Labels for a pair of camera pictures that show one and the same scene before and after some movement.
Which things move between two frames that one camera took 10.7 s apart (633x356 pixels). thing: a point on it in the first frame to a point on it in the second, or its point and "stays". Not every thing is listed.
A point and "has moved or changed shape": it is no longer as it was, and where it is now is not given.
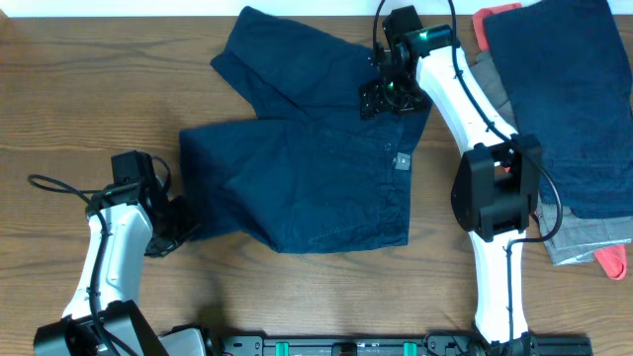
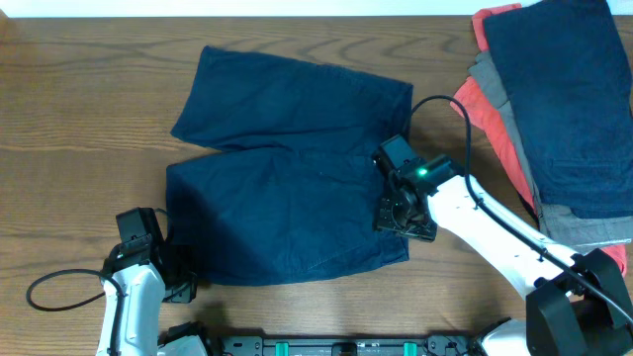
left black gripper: [190, 220] to [187, 286]
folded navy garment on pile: [568, 72] stays
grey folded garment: [566, 235] stays
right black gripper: [373, 100] to [383, 219]
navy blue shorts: [309, 172] has moved or changed shape
